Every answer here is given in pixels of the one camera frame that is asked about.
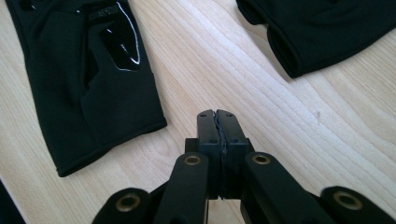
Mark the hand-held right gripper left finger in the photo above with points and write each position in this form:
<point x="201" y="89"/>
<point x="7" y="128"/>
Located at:
<point x="208" y="130"/>

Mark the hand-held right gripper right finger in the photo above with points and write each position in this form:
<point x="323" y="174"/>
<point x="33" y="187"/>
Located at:
<point x="232" y="130"/>

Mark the black glove with glossy patch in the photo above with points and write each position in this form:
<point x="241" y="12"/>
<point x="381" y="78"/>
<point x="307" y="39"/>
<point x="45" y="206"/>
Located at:
<point x="90" y="81"/>

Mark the dark cloth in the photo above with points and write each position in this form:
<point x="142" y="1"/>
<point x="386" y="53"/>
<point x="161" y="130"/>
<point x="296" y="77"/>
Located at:
<point x="7" y="205"/>

